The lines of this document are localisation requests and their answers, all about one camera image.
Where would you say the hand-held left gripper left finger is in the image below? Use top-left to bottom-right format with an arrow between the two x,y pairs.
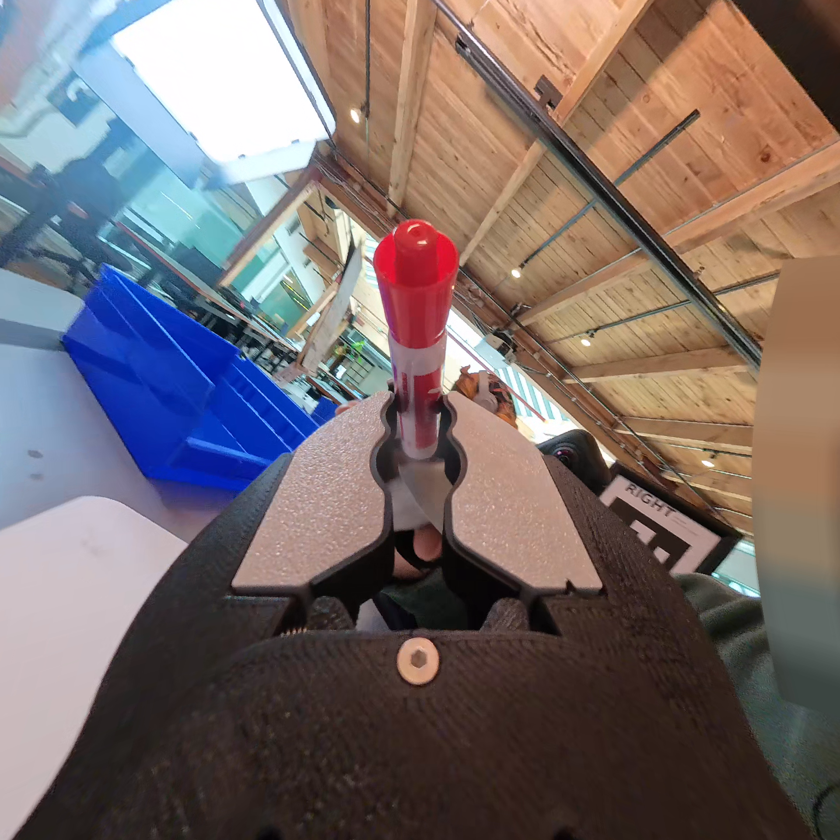
231,391 -> 399,625

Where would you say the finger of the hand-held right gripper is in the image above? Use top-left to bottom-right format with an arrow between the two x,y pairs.
392,459 -> 455,534

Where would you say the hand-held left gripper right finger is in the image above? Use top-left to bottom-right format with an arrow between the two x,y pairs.
440,391 -> 604,625

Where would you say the blue plastic bin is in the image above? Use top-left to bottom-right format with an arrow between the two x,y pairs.
62,262 -> 339,494

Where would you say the red marker cap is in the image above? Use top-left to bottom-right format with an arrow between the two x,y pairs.
373,219 -> 458,349

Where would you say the white whiteboard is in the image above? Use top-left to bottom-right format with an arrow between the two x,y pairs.
0,495 -> 191,834

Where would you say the person's right forearm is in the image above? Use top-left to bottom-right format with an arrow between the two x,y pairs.
377,571 -> 470,631

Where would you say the person's right hand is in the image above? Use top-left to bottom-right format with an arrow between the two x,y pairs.
410,525 -> 446,565

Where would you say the person's green sweatshirt torso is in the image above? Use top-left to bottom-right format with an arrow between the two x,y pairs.
676,571 -> 840,840

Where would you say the hanging black panel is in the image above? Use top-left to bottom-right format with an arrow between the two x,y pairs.
298,239 -> 365,375

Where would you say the thin black cord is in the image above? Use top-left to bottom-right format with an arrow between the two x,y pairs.
810,784 -> 840,840

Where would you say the black ceiling rail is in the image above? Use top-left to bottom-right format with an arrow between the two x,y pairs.
430,0 -> 765,368

